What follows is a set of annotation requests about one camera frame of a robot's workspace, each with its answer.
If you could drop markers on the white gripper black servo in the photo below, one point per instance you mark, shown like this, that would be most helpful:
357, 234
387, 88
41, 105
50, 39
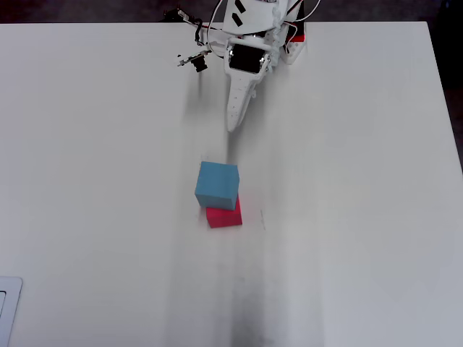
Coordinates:
246, 58

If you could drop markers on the blue foam cube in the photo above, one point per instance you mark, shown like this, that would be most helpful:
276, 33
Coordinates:
217, 184

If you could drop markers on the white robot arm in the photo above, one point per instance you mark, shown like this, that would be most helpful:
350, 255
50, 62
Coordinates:
253, 14

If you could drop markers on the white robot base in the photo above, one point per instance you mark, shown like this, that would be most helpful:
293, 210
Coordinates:
294, 52

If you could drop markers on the red foam cube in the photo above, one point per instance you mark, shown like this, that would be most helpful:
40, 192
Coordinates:
226, 218

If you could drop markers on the white tray corner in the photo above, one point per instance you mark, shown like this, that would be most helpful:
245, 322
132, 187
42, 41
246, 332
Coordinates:
12, 307

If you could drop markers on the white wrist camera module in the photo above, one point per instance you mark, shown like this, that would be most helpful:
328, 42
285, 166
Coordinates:
199, 64

